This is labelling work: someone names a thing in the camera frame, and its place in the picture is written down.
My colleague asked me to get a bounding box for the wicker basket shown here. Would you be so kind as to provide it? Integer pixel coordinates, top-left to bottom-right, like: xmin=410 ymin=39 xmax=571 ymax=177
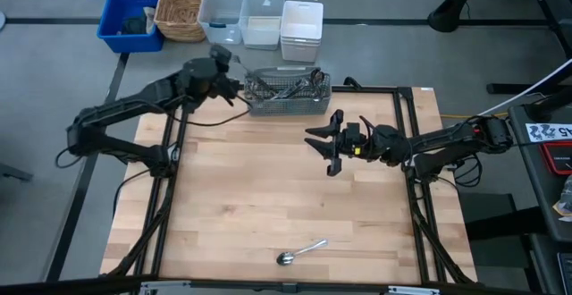
xmin=153 ymin=0 xmax=206 ymax=44

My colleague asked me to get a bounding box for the dark cloth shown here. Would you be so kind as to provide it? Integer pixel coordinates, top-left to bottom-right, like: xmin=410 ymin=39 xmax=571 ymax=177
xmin=119 ymin=16 xmax=148 ymax=36

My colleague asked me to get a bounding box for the clear bin with blue latch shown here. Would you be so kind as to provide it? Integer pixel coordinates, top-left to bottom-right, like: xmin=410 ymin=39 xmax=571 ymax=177
xmin=197 ymin=0 xmax=247 ymax=46

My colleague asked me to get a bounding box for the black stand foot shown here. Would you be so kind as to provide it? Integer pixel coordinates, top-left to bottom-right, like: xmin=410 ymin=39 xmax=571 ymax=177
xmin=485 ymin=69 xmax=572 ymax=96
xmin=0 ymin=163 xmax=35 ymax=183

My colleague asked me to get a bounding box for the red device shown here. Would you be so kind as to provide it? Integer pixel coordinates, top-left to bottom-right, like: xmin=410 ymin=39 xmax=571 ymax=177
xmin=539 ymin=140 xmax=572 ymax=176

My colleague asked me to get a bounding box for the clear plastic bin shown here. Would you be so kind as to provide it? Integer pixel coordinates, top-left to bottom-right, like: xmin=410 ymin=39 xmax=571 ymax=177
xmin=239 ymin=0 xmax=287 ymax=51

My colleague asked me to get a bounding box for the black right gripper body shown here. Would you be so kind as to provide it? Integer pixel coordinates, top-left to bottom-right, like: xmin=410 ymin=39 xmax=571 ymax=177
xmin=340 ymin=122 xmax=374 ymax=161

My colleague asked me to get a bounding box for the grey plastic cutlery basket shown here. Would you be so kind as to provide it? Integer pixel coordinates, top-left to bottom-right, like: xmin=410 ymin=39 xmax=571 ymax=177
xmin=243 ymin=65 xmax=333 ymax=118

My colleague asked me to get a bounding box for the light wooden board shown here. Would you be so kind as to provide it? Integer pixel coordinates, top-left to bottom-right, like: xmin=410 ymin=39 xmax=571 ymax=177
xmin=244 ymin=15 xmax=282 ymax=46

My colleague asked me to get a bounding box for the blue plastic bin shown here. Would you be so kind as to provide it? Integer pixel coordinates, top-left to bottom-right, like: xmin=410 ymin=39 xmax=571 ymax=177
xmin=96 ymin=0 xmax=164 ymax=55

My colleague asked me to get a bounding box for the black side table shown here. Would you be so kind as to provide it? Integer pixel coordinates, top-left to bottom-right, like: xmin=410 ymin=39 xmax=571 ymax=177
xmin=508 ymin=102 xmax=572 ymax=242

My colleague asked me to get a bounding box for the black keyboard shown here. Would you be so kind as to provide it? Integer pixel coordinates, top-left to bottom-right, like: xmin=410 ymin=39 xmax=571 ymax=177
xmin=557 ymin=252 xmax=572 ymax=295

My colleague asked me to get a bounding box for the plastic bag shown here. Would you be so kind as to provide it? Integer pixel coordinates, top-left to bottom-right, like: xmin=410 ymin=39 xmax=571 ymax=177
xmin=552 ymin=174 xmax=572 ymax=223

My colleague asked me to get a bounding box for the white cloth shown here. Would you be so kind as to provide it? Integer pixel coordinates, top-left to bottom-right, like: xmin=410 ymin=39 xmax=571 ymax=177
xmin=141 ymin=6 xmax=157 ymax=35

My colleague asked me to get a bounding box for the white cable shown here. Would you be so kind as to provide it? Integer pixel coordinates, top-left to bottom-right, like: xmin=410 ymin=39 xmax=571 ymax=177
xmin=475 ymin=57 xmax=572 ymax=118

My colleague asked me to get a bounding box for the silver spoon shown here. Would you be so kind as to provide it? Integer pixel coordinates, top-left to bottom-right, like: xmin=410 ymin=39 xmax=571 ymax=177
xmin=274 ymin=238 xmax=330 ymax=267
xmin=308 ymin=67 xmax=327 ymax=99

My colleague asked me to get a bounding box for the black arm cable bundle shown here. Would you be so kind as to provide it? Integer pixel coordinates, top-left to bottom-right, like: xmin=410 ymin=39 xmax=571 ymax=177
xmin=450 ymin=151 xmax=484 ymax=189

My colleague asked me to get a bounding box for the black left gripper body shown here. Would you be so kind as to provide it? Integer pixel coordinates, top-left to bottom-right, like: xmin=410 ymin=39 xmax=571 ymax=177
xmin=176 ymin=56 xmax=230 ymax=104

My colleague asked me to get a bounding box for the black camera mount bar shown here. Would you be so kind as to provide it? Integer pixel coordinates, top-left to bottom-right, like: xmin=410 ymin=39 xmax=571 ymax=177
xmin=0 ymin=275 xmax=572 ymax=295

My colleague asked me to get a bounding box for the white plastic bin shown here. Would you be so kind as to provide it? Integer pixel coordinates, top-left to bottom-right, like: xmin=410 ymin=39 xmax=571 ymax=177
xmin=279 ymin=0 xmax=324 ymax=63

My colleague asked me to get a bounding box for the white printed tag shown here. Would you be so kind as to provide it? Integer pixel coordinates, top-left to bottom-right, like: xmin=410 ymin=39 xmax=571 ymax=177
xmin=525 ymin=122 xmax=572 ymax=144

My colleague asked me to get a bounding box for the black stool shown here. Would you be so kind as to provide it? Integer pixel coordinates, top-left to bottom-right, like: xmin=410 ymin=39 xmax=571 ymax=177
xmin=459 ymin=191 xmax=551 ymax=242

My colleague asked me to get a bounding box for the black aluminium table frame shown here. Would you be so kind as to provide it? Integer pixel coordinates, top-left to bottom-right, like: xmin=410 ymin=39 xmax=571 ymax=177
xmin=100 ymin=80 xmax=479 ymax=290

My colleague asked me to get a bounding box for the black stand pole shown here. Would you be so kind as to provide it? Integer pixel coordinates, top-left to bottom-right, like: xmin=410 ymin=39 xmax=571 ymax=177
xmin=426 ymin=0 xmax=572 ymax=35

